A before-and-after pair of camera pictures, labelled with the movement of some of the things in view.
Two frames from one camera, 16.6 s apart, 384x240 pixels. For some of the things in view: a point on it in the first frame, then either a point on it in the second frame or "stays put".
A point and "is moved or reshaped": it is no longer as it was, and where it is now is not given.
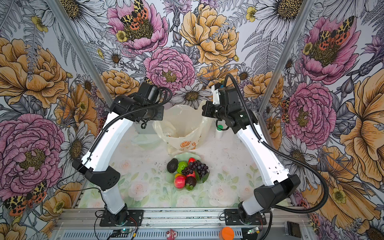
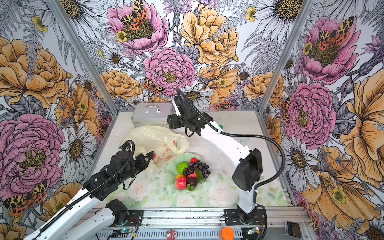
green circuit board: x=255 y=230 stays put
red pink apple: x=180 y=181 stays put
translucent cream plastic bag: x=183 y=129 is moved or reshaped
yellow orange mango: x=177 y=175 stays put
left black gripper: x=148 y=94 to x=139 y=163
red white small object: x=171 y=234 stays put
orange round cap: x=226 y=233 stays put
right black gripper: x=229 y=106 to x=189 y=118
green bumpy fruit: x=181 y=165 stays put
